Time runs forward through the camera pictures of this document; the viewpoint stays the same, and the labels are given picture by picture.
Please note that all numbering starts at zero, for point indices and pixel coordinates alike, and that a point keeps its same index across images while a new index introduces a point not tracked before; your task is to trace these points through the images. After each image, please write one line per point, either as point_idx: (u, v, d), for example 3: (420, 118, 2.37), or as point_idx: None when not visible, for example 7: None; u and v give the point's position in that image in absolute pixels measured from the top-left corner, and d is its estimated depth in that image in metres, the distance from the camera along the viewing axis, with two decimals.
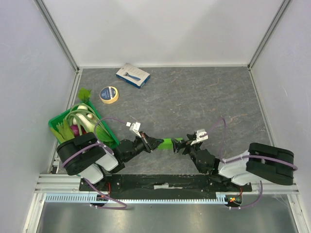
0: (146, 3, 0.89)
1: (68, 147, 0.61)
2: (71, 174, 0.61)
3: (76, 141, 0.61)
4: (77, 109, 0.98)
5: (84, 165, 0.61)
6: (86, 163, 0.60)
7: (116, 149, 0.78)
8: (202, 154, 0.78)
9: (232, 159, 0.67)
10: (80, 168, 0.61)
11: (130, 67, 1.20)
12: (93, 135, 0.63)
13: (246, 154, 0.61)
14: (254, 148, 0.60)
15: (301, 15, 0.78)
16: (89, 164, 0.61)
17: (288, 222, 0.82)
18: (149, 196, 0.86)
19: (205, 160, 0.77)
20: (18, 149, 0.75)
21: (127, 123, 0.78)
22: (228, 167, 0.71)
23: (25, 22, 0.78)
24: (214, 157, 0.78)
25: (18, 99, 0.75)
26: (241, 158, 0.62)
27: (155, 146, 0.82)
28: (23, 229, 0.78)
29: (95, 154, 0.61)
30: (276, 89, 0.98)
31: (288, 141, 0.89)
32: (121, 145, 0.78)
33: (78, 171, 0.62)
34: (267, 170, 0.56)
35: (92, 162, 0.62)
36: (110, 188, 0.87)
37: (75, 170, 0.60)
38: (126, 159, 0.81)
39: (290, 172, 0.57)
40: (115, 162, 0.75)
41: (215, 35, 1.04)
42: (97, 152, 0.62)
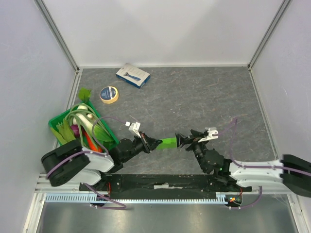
0: (145, 3, 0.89)
1: (51, 158, 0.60)
2: (56, 184, 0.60)
3: (60, 152, 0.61)
4: (77, 109, 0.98)
5: (68, 175, 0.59)
6: (69, 173, 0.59)
7: (115, 148, 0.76)
8: (212, 154, 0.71)
9: (259, 166, 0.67)
10: (64, 179, 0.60)
11: (130, 67, 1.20)
12: (76, 143, 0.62)
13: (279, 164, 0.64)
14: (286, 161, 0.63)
15: (301, 15, 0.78)
16: (73, 173, 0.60)
17: (288, 222, 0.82)
18: (149, 196, 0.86)
19: (214, 161, 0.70)
20: (18, 149, 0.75)
21: (126, 123, 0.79)
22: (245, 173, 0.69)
23: (25, 22, 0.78)
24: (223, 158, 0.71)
25: (19, 99, 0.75)
26: (272, 167, 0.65)
27: (153, 147, 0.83)
28: (23, 229, 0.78)
29: (78, 163, 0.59)
30: (276, 89, 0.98)
31: (288, 140, 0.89)
32: (120, 143, 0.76)
33: (64, 181, 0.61)
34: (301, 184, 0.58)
35: (76, 171, 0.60)
36: (110, 188, 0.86)
37: (59, 180, 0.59)
38: (126, 158, 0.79)
39: None
40: (111, 162, 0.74)
41: (215, 35, 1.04)
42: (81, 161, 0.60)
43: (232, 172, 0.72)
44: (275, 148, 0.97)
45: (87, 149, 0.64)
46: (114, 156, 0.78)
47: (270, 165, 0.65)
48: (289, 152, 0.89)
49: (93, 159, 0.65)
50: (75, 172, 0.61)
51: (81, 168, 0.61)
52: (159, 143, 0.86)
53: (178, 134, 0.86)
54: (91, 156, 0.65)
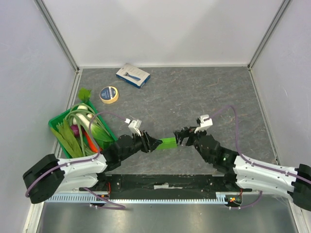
0: (146, 4, 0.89)
1: (27, 178, 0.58)
2: (37, 202, 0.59)
3: (34, 170, 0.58)
4: (77, 109, 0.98)
5: (47, 192, 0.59)
6: (46, 191, 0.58)
7: (115, 144, 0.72)
8: (206, 140, 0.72)
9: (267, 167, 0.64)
10: (44, 196, 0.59)
11: (130, 67, 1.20)
12: (51, 158, 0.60)
13: (294, 173, 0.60)
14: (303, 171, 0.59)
15: (301, 15, 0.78)
16: (51, 190, 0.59)
17: (288, 222, 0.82)
18: (149, 196, 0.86)
19: (208, 145, 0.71)
20: (18, 149, 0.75)
21: (127, 120, 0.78)
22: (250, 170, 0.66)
23: (26, 22, 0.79)
24: (218, 143, 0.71)
25: (19, 99, 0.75)
26: (286, 173, 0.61)
27: (153, 147, 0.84)
28: (23, 229, 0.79)
29: (53, 180, 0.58)
30: (276, 89, 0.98)
31: (288, 140, 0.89)
32: (121, 140, 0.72)
33: (45, 197, 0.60)
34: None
35: (54, 188, 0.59)
36: (110, 188, 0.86)
37: (40, 198, 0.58)
38: (124, 156, 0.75)
39: None
40: (104, 164, 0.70)
41: (215, 35, 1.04)
42: (56, 177, 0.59)
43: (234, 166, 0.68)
44: (275, 148, 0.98)
45: (63, 163, 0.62)
46: (113, 152, 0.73)
47: (284, 171, 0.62)
48: (289, 152, 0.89)
49: (74, 169, 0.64)
50: (53, 188, 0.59)
51: (58, 184, 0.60)
52: (159, 143, 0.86)
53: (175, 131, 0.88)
54: (69, 167, 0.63)
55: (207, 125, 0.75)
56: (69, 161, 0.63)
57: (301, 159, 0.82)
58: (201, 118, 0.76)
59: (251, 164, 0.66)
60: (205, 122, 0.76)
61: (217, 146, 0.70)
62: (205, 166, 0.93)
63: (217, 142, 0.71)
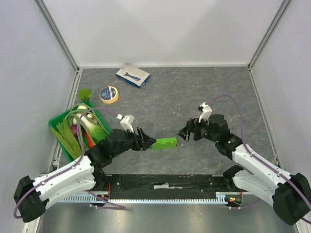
0: (146, 4, 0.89)
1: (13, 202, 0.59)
2: (32, 219, 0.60)
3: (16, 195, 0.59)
4: (77, 109, 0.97)
5: (32, 214, 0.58)
6: (29, 214, 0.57)
7: (106, 139, 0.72)
8: (215, 117, 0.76)
9: (264, 162, 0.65)
10: (36, 214, 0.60)
11: (130, 67, 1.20)
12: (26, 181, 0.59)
13: (286, 176, 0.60)
14: (297, 179, 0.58)
15: (301, 15, 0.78)
16: (34, 211, 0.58)
17: (288, 222, 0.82)
18: (149, 196, 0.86)
19: (215, 121, 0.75)
20: (18, 149, 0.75)
21: (118, 115, 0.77)
22: (247, 159, 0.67)
23: (25, 22, 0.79)
24: (225, 123, 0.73)
25: (19, 99, 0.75)
26: (279, 173, 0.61)
27: (147, 145, 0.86)
28: (23, 229, 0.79)
29: (29, 203, 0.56)
30: (276, 89, 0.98)
31: (289, 141, 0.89)
32: (111, 135, 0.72)
33: (38, 214, 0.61)
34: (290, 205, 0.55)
35: (36, 209, 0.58)
36: (110, 188, 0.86)
37: (32, 217, 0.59)
38: (114, 152, 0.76)
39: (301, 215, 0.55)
40: (88, 167, 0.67)
41: (215, 35, 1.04)
42: (32, 200, 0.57)
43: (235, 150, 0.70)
44: (275, 148, 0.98)
45: (38, 183, 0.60)
46: (103, 149, 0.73)
47: (277, 171, 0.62)
48: (289, 152, 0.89)
49: (51, 185, 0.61)
50: (37, 210, 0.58)
51: (39, 206, 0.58)
52: (153, 142, 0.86)
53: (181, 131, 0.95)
54: (45, 186, 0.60)
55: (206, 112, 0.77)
56: (43, 179, 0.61)
57: (301, 159, 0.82)
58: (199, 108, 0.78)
59: (250, 154, 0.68)
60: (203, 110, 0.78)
61: (224, 124, 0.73)
62: (205, 166, 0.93)
63: (226, 122, 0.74)
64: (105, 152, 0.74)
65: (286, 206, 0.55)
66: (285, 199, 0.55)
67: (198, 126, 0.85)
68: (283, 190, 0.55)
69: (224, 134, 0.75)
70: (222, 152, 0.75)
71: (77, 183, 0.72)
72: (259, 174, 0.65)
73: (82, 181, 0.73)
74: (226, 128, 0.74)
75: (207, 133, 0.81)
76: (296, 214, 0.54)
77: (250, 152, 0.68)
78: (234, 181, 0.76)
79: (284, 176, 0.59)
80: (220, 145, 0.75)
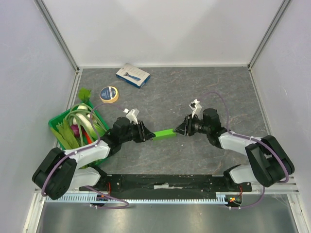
0: (146, 3, 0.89)
1: (40, 176, 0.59)
2: (56, 197, 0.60)
3: (44, 168, 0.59)
4: (77, 109, 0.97)
5: (64, 184, 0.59)
6: (61, 185, 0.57)
7: (114, 125, 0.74)
8: (209, 110, 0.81)
9: (241, 135, 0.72)
10: (62, 190, 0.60)
11: (130, 67, 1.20)
12: (56, 151, 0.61)
13: (257, 139, 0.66)
14: (267, 140, 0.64)
15: (301, 15, 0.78)
16: (67, 180, 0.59)
17: (288, 222, 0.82)
18: (149, 196, 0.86)
19: (207, 113, 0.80)
20: (18, 148, 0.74)
21: (125, 109, 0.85)
22: (230, 139, 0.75)
23: (25, 22, 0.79)
24: (217, 116, 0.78)
25: (18, 99, 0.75)
26: (250, 138, 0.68)
27: (147, 137, 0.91)
28: (23, 229, 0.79)
29: (66, 168, 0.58)
30: (276, 90, 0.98)
31: (289, 140, 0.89)
32: (119, 121, 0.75)
33: (62, 191, 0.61)
34: (263, 161, 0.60)
35: (70, 176, 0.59)
36: (110, 188, 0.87)
37: (58, 192, 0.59)
38: (123, 138, 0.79)
39: (278, 174, 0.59)
40: (107, 146, 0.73)
41: (215, 35, 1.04)
42: (68, 165, 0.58)
43: (220, 135, 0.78)
44: None
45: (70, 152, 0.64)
46: (113, 136, 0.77)
47: (249, 138, 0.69)
48: (289, 152, 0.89)
49: (81, 156, 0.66)
50: (68, 180, 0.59)
51: (73, 171, 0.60)
52: (152, 136, 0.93)
53: (176, 130, 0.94)
54: (78, 155, 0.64)
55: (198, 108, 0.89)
56: (76, 149, 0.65)
57: (300, 159, 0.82)
58: (191, 106, 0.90)
59: (231, 135, 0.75)
60: (195, 107, 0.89)
61: (216, 118, 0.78)
62: (205, 166, 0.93)
63: (218, 115, 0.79)
64: (113, 139, 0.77)
65: (259, 162, 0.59)
66: (257, 156, 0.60)
67: (192, 122, 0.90)
68: (252, 148, 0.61)
69: (215, 126, 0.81)
70: (212, 142, 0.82)
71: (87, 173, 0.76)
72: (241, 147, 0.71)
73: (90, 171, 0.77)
74: (217, 121, 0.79)
75: (201, 127, 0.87)
76: (272, 174, 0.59)
77: (231, 133, 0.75)
78: (231, 175, 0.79)
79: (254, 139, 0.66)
80: (211, 136, 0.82)
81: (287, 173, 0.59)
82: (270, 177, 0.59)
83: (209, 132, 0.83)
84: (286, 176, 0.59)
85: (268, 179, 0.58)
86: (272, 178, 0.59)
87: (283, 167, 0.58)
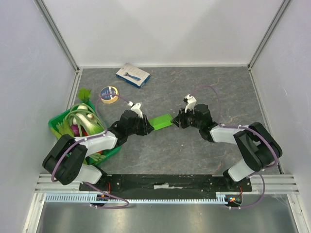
0: (146, 3, 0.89)
1: (50, 162, 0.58)
2: (66, 183, 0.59)
3: (54, 153, 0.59)
4: (77, 109, 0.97)
5: (74, 170, 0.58)
6: (71, 170, 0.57)
7: (123, 117, 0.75)
8: (200, 106, 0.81)
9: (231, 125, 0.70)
10: (73, 175, 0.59)
11: (130, 67, 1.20)
12: (66, 137, 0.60)
13: (245, 126, 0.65)
14: (254, 125, 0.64)
15: (301, 15, 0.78)
16: (77, 166, 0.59)
17: (288, 222, 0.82)
18: (149, 196, 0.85)
19: (198, 109, 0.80)
20: (18, 148, 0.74)
21: (129, 103, 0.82)
22: (221, 131, 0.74)
23: (25, 21, 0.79)
24: (208, 111, 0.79)
25: (18, 99, 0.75)
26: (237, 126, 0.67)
27: (148, 131, 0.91)
28: (23, 229, 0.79)
29: (77, 153, 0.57)
30: (276, 90, 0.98)
31: (289, 140, 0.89)
32: (128, 113, 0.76)
33: (73, 177, 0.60)
34: (251, 146, 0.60)
35: (80, 162, 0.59)
36: (110, 188, 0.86)
37: (68, 178, 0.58)
38: (129, 130, 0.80)
39: (267, 158, 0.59)
40: (114, 137, 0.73)
41: (215, 35, 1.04)
42: (78, 151, 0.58)
43: (212, 128, 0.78)
44: None
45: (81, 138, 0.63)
46: (120, 127, 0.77)
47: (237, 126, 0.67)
48: (289, 151, 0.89)
49: (91, 143, 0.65)
50: (78, 166, 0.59)
51: (83, 157, 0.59)
52: (151, 130, 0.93)
53: (173, 120, 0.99)
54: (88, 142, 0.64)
55: (191, 102, 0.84)
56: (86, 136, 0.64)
57: (300, 159, 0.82)
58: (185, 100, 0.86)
59: (220, 126, 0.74)
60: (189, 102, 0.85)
61: (207, 112, 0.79)
62: (205, 166, 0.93)
63: (209, 110, 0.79)
64: (121, 130, 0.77)
65: (248, 147, 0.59)
66: (245, 141, 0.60)
67: (185, 115, 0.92)
68: (241, 134, 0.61)
69: (206, 121, 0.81)
70: (204, 137, 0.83)
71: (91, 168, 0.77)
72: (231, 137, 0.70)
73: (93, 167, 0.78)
74: (208, 116, 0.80)
75: (193, 122, 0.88)
76: (261, 158, 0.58)
77: (221, 125, 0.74)
78: (230, 174, 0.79)
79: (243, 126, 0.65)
80: (203, 131, 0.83)
81: (275, 156, 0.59)
82: (260, 161, 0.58)
83: (200, 127, 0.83)
84: (275, 158, 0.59)
85: (258, 162, 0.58)
86: (261, 162, 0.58)
87: (271, 150, 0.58)
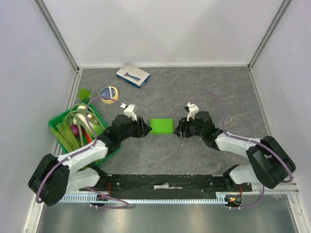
0: (145, 3, 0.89)
1: (34, 184, 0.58)
2: (52, 202, 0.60)
3: (38, 175, 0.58)
4: (77, 109, 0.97)
5: (59, 191, 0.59)
6: (56, 191, 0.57)
7: (113, 124, 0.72)
8: (200, 113, 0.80)
9: (239, 137, 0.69)
10: (58, 194, 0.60)
11: (130, 67, 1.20)
12: (49, 158, 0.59)
13: (256, 141, 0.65)
14: (267, 141, 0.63)
15: (301, 15, 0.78)
16: (61, 186, 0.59)
17: (288, 222, 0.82)
18: (149, 196, 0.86)
19: (199, 116, 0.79)
20: (17, 148, 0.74)
21: (123, 104, 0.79)
22: (227, 141, 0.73)
23: (25, 21, 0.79)
24: (209, 118, 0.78)
25: (18, 99, 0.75)
26: (249, 140, 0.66)
27: (146, 132, 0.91)
28: (23, 229, 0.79)
29: (59, 176, 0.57)
30: (276, 90, 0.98)
31: (289, 140, 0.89)
32: (118, 118, 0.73)
33: (59, 196, 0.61)
34: (266, 164, 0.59)
35: (64, 182, 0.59)
36: (110, 188, 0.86)
37: (54, 198, 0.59)
38: (122, 136, 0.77)
39: (282, 176, 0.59)
40: (104, 147, 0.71)
41: (215, 35, 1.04)
42: (61, 173, 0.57)
43: (217, 138, 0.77)
44: None
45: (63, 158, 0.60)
46: (112, 134, 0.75)
47: (248, 139, 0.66)
48: (289, 152, 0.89)
49: (76, 161, 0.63)
50: (63, 186, 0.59)
51: (67, 177, 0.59)
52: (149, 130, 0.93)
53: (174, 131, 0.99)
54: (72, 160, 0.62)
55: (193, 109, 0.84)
56: (69, 155, 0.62)
57: (300, 159, 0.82)
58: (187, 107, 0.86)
59: (228, 136, 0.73)
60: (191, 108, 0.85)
61: (208, 120, 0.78)
62: (205, 166, 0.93)
63: (210, 117, 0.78)
64: (113, 137, 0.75)
65: (262, 166, 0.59)
66: (259, 159, 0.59)
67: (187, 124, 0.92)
68: (254, 151, 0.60)
69: (208, 128, 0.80)
70: (209, 144, 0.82)
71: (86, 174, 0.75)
72: (238, 149, 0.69)
73: (89, 173, 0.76)
74: (210, 123, 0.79)
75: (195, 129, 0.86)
76: (275, 175, 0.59)
77: (228, 135, 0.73)
78: (231, 176, 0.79)
79: (254, 141, 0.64)
80: (206, 139, 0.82)
81: (289, 173, 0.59)
82: (274, 179, 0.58)
83: (203, 135, 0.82)
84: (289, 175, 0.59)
85: (272, 181, 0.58)
86: (276, 180, 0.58)
87: (286, 168, 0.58)
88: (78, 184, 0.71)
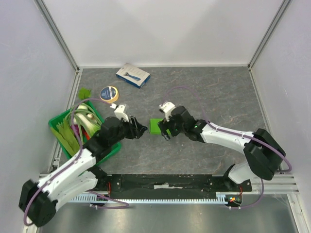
0: (145, 3, 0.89)
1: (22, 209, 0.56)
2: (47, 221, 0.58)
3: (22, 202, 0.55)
4: (77, 109, 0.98)
5: (47, 214, 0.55)
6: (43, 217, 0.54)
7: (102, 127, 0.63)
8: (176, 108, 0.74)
9: (229, 131, 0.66)
10: (49, 215, 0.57)
11: (130, 67, 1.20)
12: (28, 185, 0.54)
13: (250, 135, 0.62)
14: (260, 134, 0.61)
15: (301, 15, 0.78)
16: (48, 210, 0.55)
17: (288, 222, 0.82)
18: (149, 196, 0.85)
19: (176, 112, 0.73)
20: (17, 149, 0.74)
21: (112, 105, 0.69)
22: (215, 136, 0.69)
23: (25, 22, 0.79)
24: (186, 111, 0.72)
25: (18, 99, 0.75)
26: (242, 135, 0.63)
27: (140, 133, 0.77)
28: (23, 229, 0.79)
29: (40, 205, 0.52)
30: (276, 89, 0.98)
31: (289, 140, 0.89)
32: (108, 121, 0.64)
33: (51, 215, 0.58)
34: (263, 160, 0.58)
35: (49, 207, 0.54)
36: (110, 188, 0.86)
37: (45, 219, 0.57)
38: (113, 140, 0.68)
39: (277, 166, 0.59)
40: (91, 158, 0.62)
41: (215, 35, 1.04)
42: (40, 201, 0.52)
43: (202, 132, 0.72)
44: None
45: (43, 183, 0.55)
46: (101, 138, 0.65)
47: (240, 134, 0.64)
48: (289, 151, 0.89)
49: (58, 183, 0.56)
50: (50, 209, 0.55)
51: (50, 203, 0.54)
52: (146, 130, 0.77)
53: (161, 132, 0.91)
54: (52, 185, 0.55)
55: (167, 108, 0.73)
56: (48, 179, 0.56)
57: (300, 159, 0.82)
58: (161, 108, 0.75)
59: (215, 130, 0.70)
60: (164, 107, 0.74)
61: (185, 112, 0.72)
62: (205, 166, 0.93)
63: (186, 109, 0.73)
64: (103, 141, 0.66)
65: (260, 162, 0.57)
66: (256, 157, 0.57)
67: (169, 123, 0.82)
68: (251, 148, 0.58)
69: (189, 122, 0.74)
70: (193, 139, 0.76)
71: (81, 182, 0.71)
72: (229, 144, 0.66)
73: (84, 180, 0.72)
74: (189, 116, 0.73)
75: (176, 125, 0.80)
76: (272, 168, 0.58)
77: (215, 128, 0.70)
78: (229, 176, 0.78)
79: (248, 137, 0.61)
80: (189, 133, 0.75)
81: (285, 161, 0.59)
82: (271, 171, 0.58)
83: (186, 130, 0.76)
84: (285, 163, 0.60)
85: (270, 174, 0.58)
86: (273, 172, 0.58)
87: (282, 157, 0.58)
88: (72, 194, 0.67)
